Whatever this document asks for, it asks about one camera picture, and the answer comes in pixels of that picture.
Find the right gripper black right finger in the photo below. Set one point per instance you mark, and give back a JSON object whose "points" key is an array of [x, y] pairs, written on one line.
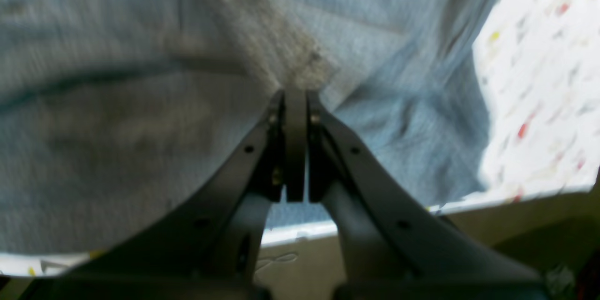
{"points": [[387, 238]]}

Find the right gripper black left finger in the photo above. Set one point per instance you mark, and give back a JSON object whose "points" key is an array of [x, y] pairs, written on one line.
{"points": [[213, 238]]}

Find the grey t-shirt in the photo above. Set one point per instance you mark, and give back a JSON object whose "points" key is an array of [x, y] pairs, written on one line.
{"points": [[113, 112]]}

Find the terrazzo patterned tablecloth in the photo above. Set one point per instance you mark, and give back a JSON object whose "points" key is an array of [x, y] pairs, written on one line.
{"points": [[537, 65]]}

